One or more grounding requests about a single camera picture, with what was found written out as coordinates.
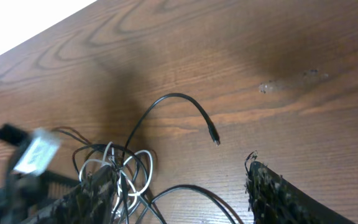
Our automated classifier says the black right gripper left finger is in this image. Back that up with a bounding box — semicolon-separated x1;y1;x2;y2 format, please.
23;166;117;224

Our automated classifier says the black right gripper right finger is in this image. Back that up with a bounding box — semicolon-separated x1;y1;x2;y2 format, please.
244;151;354;224

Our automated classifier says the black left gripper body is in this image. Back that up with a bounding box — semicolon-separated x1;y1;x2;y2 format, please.
0;170;80;223

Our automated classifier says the black USB cable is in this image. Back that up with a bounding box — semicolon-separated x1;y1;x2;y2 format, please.
50;92;245;224

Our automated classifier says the white USB cable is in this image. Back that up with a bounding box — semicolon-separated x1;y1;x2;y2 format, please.
78;141;154;218

